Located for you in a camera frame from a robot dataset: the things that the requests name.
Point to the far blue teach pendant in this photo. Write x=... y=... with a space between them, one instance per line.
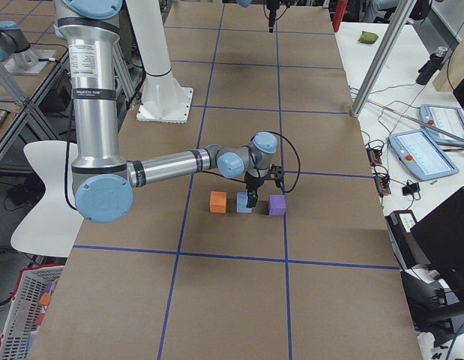
x=446 y=118

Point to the white camera pedestal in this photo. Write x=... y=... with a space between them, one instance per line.
x=163 y=99

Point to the small orange basket block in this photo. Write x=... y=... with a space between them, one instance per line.
x=45 y=299

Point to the black power adapter box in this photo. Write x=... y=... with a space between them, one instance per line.
x=407 y=250

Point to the white perforated basket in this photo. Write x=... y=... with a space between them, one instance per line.
x=25 y=314

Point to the blue teach pendant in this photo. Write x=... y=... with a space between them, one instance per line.
x=422 y=156
x=446 y=118

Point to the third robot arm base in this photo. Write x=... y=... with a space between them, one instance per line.
x=18 y=55

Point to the white plastic chair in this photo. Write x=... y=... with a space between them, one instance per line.
x=51 y=227

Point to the orange foam block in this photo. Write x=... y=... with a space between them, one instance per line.
x=218 y=202

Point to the purple foam block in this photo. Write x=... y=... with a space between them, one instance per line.
x=276 y=205

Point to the red cylinder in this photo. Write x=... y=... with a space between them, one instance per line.
x=339 y=13

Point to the black device on floor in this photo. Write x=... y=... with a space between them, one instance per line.
x=58 y=98

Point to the aluminium frame post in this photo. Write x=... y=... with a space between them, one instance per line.
x=393 y=31

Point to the green bean bag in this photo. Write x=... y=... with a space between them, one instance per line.
x=368 y=37

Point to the black laptop monitor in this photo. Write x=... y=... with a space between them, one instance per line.
x=440 y=235

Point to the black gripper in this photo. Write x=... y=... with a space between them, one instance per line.
x=271 y=14
x=253 y=183

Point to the light blue foam block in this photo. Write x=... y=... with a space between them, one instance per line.
x=241 y=203

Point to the orange terminal block strip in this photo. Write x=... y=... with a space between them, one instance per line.
x=380 y=173

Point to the black water bottle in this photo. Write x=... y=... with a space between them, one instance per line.
x=434 y=63

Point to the near blue teach pendant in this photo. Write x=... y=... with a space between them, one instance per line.
x=422 y=156

